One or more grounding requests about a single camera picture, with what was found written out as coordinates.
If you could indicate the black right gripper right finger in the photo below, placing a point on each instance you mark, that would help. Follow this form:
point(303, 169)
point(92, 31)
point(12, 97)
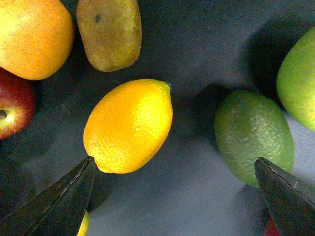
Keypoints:
point(291, 202)

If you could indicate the red apple front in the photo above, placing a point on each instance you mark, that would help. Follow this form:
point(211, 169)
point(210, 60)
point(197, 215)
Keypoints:
point(270, 228)

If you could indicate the green avocado near front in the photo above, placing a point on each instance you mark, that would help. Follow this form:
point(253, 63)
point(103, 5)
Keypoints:
point(249, 126)

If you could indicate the yellow orange apple front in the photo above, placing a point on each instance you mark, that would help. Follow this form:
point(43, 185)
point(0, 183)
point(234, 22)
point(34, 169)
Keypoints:
point(36, 37)

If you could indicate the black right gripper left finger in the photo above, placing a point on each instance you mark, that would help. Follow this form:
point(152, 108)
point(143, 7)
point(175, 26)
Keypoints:
point(58, 210)

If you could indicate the brown kiwi upper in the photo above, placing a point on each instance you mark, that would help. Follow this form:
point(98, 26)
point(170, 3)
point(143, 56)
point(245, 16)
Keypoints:
point(111, 32)

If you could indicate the red apple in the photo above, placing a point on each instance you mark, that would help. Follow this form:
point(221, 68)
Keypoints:
point(270, 228)
point(17, 103)

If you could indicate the pale peach front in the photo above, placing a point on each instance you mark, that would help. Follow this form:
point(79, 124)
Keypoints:
point(84, 225)

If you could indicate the red apple centre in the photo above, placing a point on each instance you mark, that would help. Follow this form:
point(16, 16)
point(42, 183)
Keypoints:
point(17, 103)

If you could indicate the green apple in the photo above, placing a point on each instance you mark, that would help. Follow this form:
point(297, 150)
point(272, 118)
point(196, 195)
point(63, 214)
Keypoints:
point(295, 81)

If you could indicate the yellow lemon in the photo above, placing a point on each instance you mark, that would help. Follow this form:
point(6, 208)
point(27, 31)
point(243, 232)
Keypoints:
point(129, 125)

